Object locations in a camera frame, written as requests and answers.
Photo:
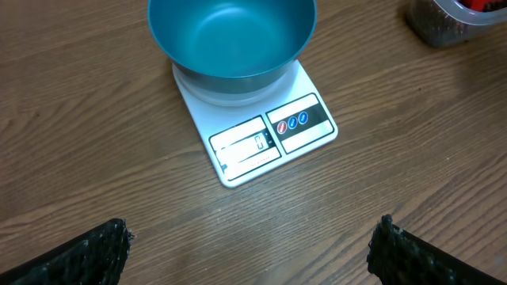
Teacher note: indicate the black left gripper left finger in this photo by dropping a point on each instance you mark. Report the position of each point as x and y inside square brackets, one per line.
[96, 257]

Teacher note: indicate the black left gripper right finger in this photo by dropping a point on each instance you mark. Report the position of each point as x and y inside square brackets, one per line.
[397, 257]

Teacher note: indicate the red scoop blue handle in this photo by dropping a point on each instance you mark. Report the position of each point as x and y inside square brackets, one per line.
[476, 5]

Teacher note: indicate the white digital kitchen scale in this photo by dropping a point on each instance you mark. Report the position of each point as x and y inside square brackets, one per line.
[249, 134]

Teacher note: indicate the teal blue bowl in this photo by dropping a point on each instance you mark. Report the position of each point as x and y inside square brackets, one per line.
[232, 46]

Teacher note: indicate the red beans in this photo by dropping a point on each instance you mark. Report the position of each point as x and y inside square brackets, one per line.
[435, 23]

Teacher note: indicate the clear plastic container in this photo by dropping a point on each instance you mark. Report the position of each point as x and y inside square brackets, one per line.
[443, 23]

